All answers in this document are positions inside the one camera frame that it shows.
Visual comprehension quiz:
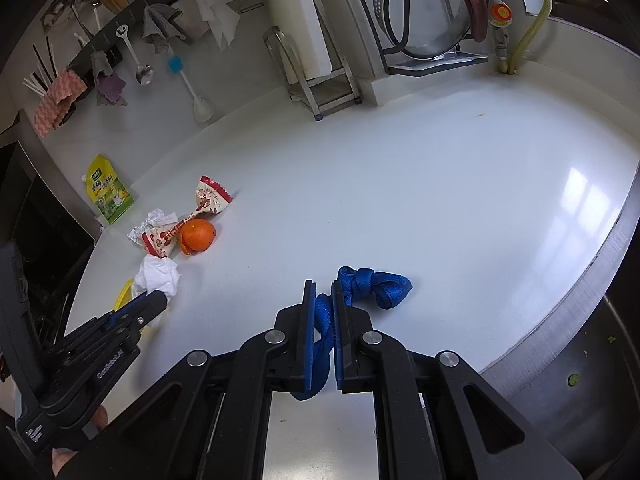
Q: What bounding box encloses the yellow plastic lid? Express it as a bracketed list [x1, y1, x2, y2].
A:
[113, 278, 152, 332]

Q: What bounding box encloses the blue woven strap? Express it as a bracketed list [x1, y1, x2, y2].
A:
[292, 264, 414, 402]

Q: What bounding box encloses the white tissue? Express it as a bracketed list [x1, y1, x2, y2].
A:
[131, 255, 180, 301]

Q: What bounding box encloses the dark steel kitchen sink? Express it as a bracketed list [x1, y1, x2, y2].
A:
[482, 183, 639, 479]

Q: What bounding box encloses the operator hand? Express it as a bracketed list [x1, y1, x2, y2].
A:
[52, 405, 108, 478]

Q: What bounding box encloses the crumpled grid paper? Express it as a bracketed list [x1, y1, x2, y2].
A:
[128, 208, 178, 247]

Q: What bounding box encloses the yellow green refill pouch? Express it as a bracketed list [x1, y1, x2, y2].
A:
[82, 155, 134, 224]

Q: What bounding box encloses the red white snack wrapper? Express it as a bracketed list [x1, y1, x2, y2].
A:
[142, 176, 233, 258]

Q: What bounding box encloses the pink wavy sponge cloth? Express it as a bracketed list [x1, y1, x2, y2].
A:
[34, 68, 88, 139]

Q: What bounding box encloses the blue white bottle brush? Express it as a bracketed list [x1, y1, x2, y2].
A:
[167, 54, 214, 122]

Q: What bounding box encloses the steel cutting board rack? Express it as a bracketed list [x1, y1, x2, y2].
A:
[262, 25, 363, 122]

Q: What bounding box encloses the grey purple hanging rag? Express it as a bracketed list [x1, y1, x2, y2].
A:
[91, 51, 128, 106]

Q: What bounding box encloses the grey hanging dishcloth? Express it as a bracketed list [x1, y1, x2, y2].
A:
[142, 3, 189, 54]

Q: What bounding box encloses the white cutting board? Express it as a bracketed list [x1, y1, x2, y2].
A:
[267, 0, 333, 80]

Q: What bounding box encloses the white hanging cloth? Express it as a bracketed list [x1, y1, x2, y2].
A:
[195, 0, 240, 51]

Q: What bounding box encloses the white handled steel ladle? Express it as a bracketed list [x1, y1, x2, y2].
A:
[116, 24, 154, 86]

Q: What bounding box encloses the black wire dish rack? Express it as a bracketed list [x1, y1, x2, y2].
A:
[361, 0, 488, 77]

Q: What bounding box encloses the yellow green gas hose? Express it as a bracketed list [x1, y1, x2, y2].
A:
[498, 0, 554, 76]

